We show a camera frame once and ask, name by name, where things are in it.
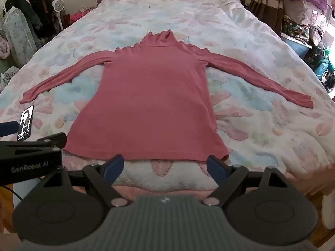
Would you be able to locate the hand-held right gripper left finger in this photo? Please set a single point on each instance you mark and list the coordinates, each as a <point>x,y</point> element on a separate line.
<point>114,167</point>

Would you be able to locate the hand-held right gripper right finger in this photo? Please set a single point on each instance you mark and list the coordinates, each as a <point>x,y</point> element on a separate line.
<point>216,167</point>

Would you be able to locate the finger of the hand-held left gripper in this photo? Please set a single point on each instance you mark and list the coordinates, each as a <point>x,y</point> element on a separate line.
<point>7,129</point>
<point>39,142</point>

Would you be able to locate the pink turtleneck sweater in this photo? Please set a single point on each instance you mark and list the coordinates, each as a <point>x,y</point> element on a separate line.
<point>154,96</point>

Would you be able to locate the rack of hanging dark clothes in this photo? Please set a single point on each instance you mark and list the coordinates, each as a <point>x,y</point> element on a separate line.
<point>34,2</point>

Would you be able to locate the pile of mixed clothes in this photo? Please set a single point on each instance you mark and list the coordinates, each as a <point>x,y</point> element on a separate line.
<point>301,21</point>

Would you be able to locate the black smartphone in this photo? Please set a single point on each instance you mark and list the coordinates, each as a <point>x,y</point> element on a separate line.
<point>25,124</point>

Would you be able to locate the floral fleece blanket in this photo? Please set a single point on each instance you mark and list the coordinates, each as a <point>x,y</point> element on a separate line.
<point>261,109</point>

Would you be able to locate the pale printed garment bag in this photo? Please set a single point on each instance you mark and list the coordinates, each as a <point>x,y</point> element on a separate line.
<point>18,36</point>

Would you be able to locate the white standing fan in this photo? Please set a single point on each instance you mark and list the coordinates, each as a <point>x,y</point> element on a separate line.
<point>57,7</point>

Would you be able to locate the magenta cloth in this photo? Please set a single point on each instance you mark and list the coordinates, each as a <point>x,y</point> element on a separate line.
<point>78,16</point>

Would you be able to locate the blue storage box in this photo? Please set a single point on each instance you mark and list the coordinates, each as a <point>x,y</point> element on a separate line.
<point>298,47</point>

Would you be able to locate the teal suitcase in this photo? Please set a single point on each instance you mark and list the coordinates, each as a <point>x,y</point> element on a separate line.
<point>320,65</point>

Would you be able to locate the brown striped cloth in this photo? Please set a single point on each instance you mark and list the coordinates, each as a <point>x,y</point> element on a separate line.
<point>267,13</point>

